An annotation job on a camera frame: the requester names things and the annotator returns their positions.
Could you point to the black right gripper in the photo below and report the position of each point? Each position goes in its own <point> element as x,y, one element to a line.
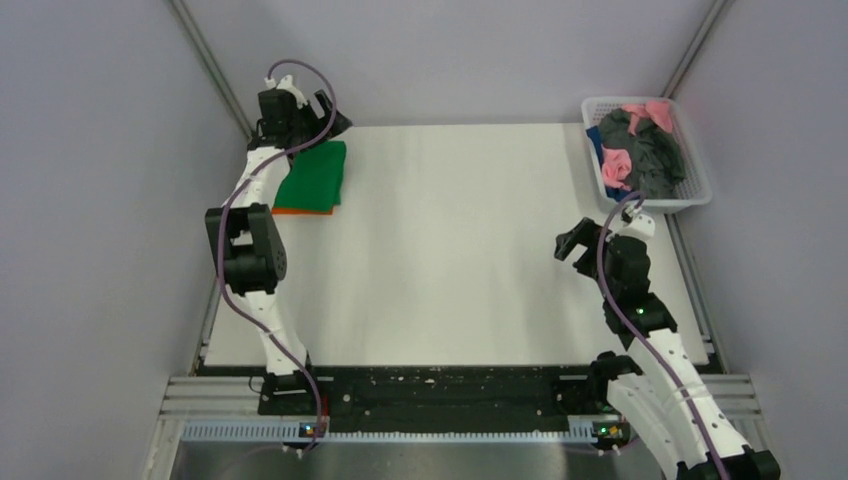
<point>584,233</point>

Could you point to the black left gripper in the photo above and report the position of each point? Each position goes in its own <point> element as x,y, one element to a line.
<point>320,122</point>

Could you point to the green t shirt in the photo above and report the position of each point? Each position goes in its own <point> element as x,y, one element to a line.
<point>315,179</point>

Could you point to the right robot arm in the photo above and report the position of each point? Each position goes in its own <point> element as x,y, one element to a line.
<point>654,385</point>

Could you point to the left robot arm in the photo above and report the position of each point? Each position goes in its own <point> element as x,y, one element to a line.
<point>249,255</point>

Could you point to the blue t shirt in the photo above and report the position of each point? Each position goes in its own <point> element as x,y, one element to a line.
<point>615,166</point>

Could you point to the folded orange t shirt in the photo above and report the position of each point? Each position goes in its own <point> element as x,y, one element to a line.
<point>292,211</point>

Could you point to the pink t shirt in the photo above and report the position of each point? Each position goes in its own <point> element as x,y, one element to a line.
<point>619,166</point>

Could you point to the white plastic laundry basket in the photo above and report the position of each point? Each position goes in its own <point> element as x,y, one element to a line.
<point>667,164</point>

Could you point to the dark grey t shirt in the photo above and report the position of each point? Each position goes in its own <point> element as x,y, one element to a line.
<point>646,156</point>

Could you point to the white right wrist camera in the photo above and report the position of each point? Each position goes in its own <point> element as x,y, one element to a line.
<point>637,223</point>

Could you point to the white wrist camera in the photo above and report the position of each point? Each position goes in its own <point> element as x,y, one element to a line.
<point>637,223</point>
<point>287,84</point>

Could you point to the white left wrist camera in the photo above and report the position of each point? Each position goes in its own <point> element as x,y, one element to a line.
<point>287,84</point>

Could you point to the white slotted cable duct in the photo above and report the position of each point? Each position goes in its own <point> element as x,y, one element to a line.
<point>295,432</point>

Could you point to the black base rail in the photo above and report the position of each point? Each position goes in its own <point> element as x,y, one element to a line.
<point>444,400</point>

